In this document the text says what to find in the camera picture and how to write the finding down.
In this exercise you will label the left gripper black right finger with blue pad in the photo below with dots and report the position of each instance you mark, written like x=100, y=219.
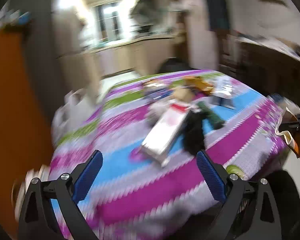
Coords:
x=249, y=209

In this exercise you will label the beige kitchen cabinets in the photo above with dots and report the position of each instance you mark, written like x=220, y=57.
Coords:
x=144, y=55

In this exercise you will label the colourful striped tablecloth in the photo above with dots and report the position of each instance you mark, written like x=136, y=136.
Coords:
x=133, y=197

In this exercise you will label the green scouring pad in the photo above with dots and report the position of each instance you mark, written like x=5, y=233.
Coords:
x=214, y=120

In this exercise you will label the white terry towel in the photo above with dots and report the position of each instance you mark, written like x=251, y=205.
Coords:
x=156, y=110

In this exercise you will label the white plastic bag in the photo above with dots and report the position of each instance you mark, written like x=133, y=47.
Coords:
x=77, y=108

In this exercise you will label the black chair back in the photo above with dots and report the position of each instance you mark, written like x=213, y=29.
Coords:
x=173, y=64

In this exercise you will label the white blue tissue pack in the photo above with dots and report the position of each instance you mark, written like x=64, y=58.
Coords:
x=222, y=93

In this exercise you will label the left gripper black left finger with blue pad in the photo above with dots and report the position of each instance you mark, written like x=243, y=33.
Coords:
x=37, y=218

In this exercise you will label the gold foil wrapper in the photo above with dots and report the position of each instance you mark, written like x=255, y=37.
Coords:
x=199, y=84

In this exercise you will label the tan cardboard box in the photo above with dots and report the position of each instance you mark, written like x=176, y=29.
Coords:
x=183, y=94

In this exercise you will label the kitchen window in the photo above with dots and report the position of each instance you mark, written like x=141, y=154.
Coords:
x=108, y=22

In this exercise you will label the blue tissue packet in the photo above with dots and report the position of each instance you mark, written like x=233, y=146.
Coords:
x=156, y=93

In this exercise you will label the dark wooden table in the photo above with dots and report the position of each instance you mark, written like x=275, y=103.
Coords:
x=269, y=68

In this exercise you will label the black cloth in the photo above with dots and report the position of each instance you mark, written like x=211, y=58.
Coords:
x=193, y=133

